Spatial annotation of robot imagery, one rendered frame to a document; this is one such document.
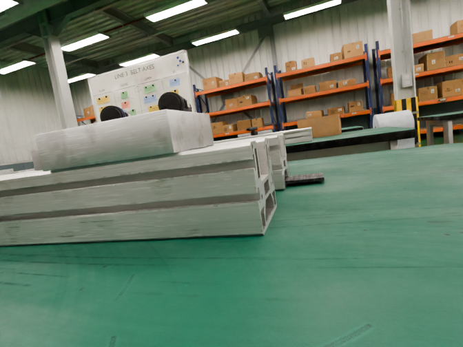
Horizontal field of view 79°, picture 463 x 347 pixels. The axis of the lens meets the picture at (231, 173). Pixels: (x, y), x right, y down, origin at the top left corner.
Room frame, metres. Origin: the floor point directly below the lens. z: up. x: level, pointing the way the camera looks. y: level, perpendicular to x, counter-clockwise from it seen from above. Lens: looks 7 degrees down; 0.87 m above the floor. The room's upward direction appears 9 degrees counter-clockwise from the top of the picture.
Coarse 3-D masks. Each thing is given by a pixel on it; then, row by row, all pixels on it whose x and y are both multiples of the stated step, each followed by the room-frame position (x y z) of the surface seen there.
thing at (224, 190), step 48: (240, 144) 0.25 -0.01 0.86; (0, 192) 0.35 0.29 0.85; (48, 192) 0.31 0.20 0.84; (96, 192) 0.29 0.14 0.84; (144, 192) 0.28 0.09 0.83; (192, 192) 0.26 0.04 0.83; (240, 192) 0.25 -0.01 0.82; (0, 240) 0.34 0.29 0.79; (48, 240) 0.32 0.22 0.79; (96, 240) 0.30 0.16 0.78
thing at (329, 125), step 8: (304, 120) 2.19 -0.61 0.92; (312, 120) 2.17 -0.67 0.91; (320, 120) 2.14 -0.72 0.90; (328, 120) 2.12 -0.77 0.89; (336, 120) 2.09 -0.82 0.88; (312, 128) 2.17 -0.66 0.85; (320, 128) 2.14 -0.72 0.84; (328, 128) 2.12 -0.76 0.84; (336, 128) 2.09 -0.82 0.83; (312, 136) 2.17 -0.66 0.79; (320, 136) 2.14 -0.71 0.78
